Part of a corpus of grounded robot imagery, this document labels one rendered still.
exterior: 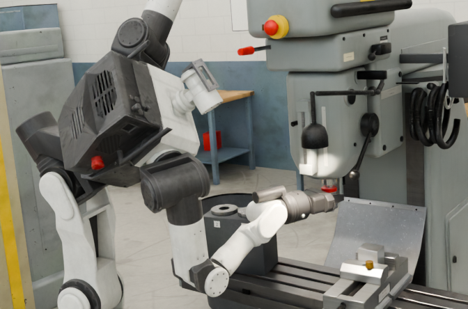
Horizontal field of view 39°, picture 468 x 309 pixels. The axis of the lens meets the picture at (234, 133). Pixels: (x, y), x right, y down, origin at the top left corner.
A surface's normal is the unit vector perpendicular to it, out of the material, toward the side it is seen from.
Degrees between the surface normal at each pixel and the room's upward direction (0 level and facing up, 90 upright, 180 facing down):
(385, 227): 63
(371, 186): 90
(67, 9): 90
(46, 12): 90
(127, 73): 58
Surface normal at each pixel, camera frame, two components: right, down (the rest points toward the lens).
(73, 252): -0.41, 0.20
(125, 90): 0.77, -0.48
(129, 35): -0.33, -0.29
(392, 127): 0.80, 0.06
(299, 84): -0.60, 0.20
